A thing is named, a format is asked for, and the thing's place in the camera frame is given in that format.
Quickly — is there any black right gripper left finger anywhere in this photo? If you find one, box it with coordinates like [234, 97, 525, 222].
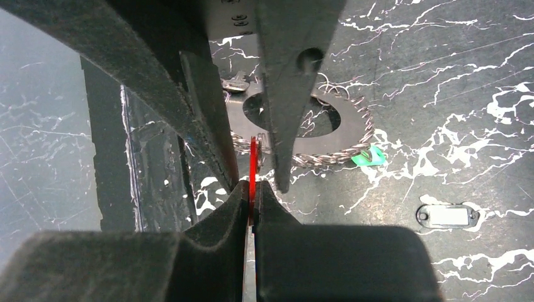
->
[1, 181, 249, 301]

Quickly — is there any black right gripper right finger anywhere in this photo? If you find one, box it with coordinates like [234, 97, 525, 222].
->
[253, 181, 443, 301]

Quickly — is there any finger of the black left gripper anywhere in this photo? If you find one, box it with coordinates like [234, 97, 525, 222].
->
[1, 1, 239, 190]
[256, 1, 346, 193]

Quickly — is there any red key tag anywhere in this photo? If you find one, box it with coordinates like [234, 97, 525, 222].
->
[249, 137, 261, 226]

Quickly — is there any green headed key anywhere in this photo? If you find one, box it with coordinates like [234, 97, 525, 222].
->
[351, 145, 386, 167]

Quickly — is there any black key tag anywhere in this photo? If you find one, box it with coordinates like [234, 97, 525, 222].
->
[416, 204, 480, 229]

